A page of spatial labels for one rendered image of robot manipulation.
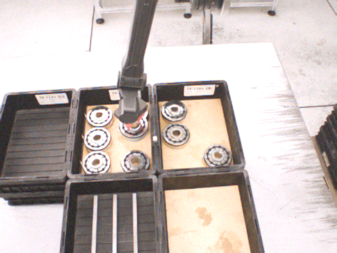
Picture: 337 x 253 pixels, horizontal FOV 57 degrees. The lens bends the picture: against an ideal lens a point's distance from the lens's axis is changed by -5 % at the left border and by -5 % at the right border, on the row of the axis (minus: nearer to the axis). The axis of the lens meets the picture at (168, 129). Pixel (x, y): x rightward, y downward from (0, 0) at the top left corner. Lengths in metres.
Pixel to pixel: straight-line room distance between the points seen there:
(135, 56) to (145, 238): 0.58
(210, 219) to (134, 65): 0.56
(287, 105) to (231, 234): 0.75
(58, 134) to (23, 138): 0.14
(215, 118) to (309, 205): 0.51
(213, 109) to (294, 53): 1.78
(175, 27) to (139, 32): 2.29
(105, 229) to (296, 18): 2.82
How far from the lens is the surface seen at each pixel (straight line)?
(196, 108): 1.35
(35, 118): 1.42
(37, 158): 1.31
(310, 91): 2.76
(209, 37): 1.97
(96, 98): 1.35
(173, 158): 1.21
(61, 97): 1.37
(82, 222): 1.15
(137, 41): 0.82
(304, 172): 1.44
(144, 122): 1.18
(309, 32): 3.32
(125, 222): 1.12
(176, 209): 1.13
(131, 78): 0.94
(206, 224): 1.12
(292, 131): 1.54
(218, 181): 1.13
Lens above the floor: 1.89
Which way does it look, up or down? 55 degrees down
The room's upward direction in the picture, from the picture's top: straight up
